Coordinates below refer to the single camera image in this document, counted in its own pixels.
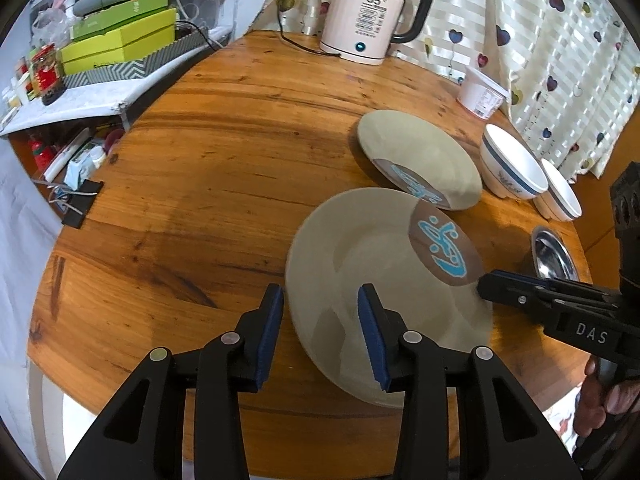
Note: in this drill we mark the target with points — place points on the stainless steel bowl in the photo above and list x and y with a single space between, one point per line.
552 255

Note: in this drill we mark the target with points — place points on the large white blue-striped bowl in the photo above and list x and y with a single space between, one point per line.
515 160

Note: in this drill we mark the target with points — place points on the tissue packet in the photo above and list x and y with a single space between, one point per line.
82 167

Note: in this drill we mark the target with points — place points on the heart print striped curtain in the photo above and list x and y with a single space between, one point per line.
540 60

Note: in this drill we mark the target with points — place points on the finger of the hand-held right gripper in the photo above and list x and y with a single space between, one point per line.
520 277
505 292

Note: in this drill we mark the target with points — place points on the white side shelf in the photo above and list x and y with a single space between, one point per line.
75 102

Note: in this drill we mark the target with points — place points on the cream electric kettle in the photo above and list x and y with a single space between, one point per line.
360 15

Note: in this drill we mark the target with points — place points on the beige plate blue print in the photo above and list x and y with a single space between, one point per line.
350 250
420 150

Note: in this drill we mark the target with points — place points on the red patterned jar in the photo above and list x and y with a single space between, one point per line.
47 72

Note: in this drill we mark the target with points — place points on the small white blue-striped bowl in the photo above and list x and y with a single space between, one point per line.
562 185

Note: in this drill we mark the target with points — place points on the small red bottle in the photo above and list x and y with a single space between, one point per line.
39 152

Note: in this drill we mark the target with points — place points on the white plastic tub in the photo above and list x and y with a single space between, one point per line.
482 92

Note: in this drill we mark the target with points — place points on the clear plastic bag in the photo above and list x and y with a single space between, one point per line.
50 25

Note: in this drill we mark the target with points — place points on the grey chevron basket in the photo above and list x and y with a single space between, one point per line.
125 69

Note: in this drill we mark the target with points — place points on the dark green flat box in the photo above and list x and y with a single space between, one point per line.
125 12

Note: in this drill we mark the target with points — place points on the person's right hand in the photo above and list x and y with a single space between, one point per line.
620 395

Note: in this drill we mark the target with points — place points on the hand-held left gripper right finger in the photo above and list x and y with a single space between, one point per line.
372 335

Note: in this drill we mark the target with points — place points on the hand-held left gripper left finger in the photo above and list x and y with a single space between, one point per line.
270 332

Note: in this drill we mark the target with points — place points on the white tube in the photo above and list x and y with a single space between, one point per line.
65 155

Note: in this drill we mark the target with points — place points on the lime green box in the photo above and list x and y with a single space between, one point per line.
130 42

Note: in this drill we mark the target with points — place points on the black binder clip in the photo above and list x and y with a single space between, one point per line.
80 210

